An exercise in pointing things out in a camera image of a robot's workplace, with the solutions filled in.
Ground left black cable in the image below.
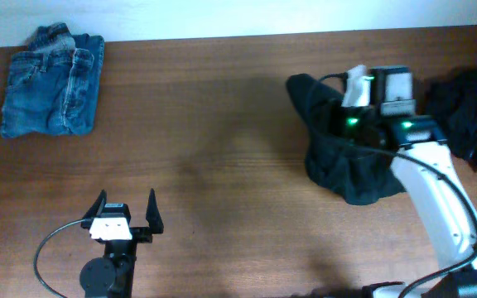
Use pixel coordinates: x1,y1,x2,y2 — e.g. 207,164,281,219
33,218,91,298

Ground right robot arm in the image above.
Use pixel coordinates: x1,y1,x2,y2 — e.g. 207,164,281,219
338,65,477,298

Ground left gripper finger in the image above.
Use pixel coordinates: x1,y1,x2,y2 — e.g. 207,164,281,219
82,190,107,219
146,189,164,234

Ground dark navy crumpled garment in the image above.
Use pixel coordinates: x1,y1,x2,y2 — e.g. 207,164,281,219
425,69,477,170

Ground black cable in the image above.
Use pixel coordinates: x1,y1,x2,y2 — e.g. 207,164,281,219
33,218,91,298
304,72,477,298

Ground black jeans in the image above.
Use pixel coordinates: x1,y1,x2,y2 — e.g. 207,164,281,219
286,74,405,205

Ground right black cable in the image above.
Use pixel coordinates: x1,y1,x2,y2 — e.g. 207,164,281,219
304,72,477,298

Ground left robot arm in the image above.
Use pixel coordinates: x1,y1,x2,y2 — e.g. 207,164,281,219
79,190,164,298

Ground folded blue denim jeans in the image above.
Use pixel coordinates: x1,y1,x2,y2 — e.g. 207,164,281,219
0,22,105,138

